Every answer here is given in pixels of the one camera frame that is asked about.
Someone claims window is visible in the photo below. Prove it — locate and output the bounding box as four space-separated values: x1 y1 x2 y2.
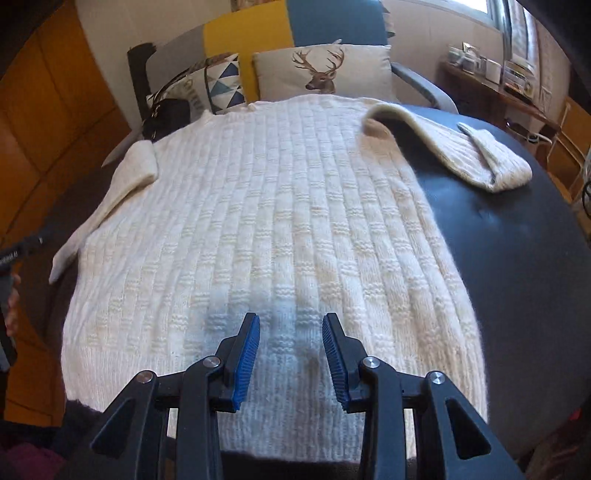
473 0 513 33

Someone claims triangle pattern pillow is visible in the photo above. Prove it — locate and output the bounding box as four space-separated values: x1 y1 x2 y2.
147 52 245 116

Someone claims beige patterned curtain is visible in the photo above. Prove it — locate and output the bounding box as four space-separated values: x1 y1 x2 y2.
508 0 550 93

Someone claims black handbag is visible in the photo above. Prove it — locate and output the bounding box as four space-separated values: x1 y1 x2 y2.
142 69 204 141

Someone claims person's left hand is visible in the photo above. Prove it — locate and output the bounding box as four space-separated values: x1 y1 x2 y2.
6 273 22 337

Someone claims stack of books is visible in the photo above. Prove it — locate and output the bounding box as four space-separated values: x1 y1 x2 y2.
502 59 540 100

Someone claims deer print pillow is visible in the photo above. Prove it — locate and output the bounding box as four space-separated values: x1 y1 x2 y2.
252 39 393 104

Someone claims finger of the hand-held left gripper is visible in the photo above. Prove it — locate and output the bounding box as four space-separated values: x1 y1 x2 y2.
18 232 52 256

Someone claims grey yellow blue sofa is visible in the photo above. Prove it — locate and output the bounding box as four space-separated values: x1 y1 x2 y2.
102 0 460 167

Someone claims wooden chair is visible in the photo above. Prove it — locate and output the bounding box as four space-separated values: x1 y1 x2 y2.
547 102 589 199

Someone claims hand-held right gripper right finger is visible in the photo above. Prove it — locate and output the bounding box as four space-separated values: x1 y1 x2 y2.
322 312 522 480

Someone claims white knit sweater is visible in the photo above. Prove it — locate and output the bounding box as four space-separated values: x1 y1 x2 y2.
48 95 534 462

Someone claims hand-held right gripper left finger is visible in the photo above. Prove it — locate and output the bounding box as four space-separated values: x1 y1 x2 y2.
90 312 262 480

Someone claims wooden side desk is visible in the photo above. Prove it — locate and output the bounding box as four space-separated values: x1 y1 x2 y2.
438 60 561 134

